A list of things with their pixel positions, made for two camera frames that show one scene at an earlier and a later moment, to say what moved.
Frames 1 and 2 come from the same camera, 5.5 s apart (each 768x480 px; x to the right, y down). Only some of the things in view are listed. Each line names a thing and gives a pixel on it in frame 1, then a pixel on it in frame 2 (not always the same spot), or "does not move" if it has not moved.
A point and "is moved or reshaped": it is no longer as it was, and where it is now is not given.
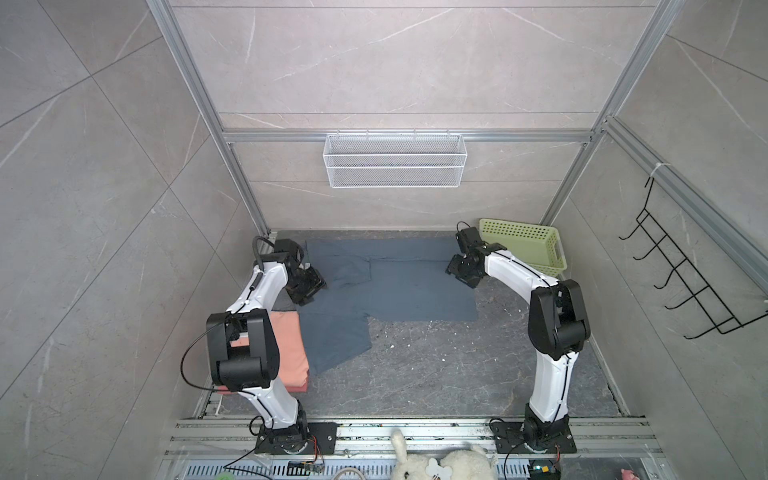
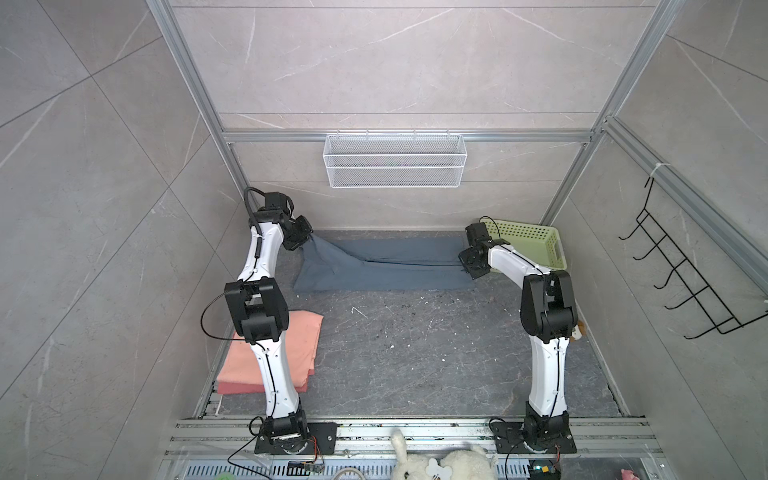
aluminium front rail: (370, 439) does not move
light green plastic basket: (536, 244) does not move
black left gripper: (317, 284) → (305, 232)
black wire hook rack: (695, 290) does not move
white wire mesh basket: (394, 161) does not move
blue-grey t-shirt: (401, 279) is moved or reshaped
